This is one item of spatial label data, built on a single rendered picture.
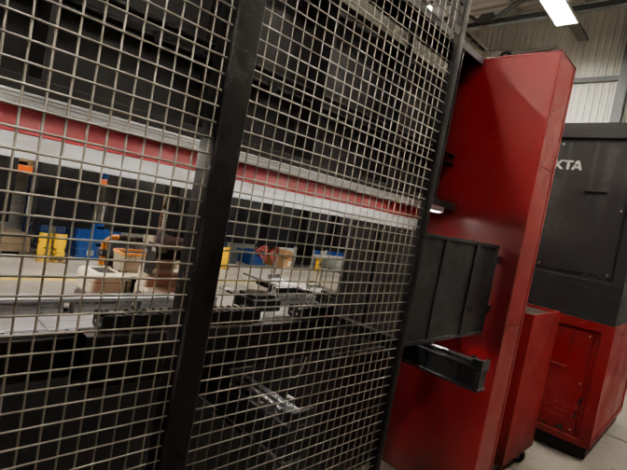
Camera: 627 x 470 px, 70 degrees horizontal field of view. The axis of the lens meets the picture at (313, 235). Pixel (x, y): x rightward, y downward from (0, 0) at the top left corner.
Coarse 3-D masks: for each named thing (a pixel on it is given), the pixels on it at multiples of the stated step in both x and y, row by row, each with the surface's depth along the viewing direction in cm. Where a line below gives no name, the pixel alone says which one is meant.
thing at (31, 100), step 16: (0, 96) 91; (16, 96) 93; (32, 96) 95; (64, 112) 100; (80, 112) 102; (96, 112) 105; (144, 128) 113; (176, 144) 120; (192, 144) 123; (256, 160) 140; (272, 160) 144; (304, 176) 155; (320, 176) 160; (368, 192) 181; (432, 208) 218
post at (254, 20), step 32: (224, 0) 71; (256, 0) 70; (224, 32) 70; (256, 32) 70; (224, 64) 69; (224, 96) 68; (224, 128) 69; (224, 160) 70; (192, 192) 72; (224, 192) 71; (192, 224) 71; (224, 224) 72; (192, 256) 70; (192, 288) 70; (192, 320) 71; (192, 352) 72; (160, 384) 74; (192, 384) 73; (192, 416) 74; (160, 448) 72
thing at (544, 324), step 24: (528, 312) 261; (552, 312) 269; (528, 336) 245; (552, 336) 276; (528, 360) 250; (528, 384) 258; (528, 408) 266; (504, 432) 249; (528, 432) 274; (504, 456) 248
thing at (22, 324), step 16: (0, 320) 97; (16, 320) 99; (32, 320) 101; (48, 320) 102; (64, 320) 104; (80, 320) 106; (32, 336) 93; (48, 336) 95; (64, 336) 98; (0, 352) 89; (16, 352) 91; (64, 352) 97; (0, 368) 89; (16, 368) 91; (32, 368) 93; (48, 368) 96; (0, 384) 90
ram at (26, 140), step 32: (0, 128) 109; (32, 128) 114; (96, 128) 124; (64, 160) 120; (96, 160) 126; (128, 160) 132; (160, 160) 139; (192, 160) 146; (256, 192) 167; (288, 192) 178; (320, 192) 191; (352, 192) 206; (416, 224) 249
